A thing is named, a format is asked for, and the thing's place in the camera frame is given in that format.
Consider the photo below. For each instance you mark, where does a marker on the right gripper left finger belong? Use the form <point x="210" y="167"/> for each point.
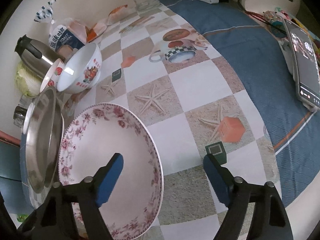
<point x="54" y="219"/>

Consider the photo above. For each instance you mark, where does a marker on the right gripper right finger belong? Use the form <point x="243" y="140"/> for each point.
<point x="269" y="221"/>

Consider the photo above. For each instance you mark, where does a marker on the large stainless steel plate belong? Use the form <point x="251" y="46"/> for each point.
<point x="44" y="134"/>

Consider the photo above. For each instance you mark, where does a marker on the floral rimmed round plate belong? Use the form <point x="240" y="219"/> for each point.
<point x="109" y="146"/>

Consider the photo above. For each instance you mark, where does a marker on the strawberry pattern red-rimmed bowl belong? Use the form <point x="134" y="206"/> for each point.
<point x="52" y="76"/>

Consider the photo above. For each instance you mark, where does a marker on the small white round bowl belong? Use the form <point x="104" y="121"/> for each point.
<point x="82" y="71"/>

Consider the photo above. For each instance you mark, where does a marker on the dark lidded glass jar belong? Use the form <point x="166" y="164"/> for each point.
<point x="21" y="111"/>

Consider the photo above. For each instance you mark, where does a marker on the napa cabbage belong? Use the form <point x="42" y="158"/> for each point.
<point x="26" y="81"/>

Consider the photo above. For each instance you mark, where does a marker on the stainless steel thermos jug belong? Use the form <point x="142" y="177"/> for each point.
<point x="36" y="56"/>

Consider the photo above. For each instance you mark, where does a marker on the smartphone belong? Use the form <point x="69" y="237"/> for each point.
<point x="303" y="65"/>

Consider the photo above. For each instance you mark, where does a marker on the toast bread bag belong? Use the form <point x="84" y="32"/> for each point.
<point x="66" y="36"/>

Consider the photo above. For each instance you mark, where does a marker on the orange snack packet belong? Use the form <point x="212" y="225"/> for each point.
<point x="95" y="31"/>
<point x="118" y="14"/>

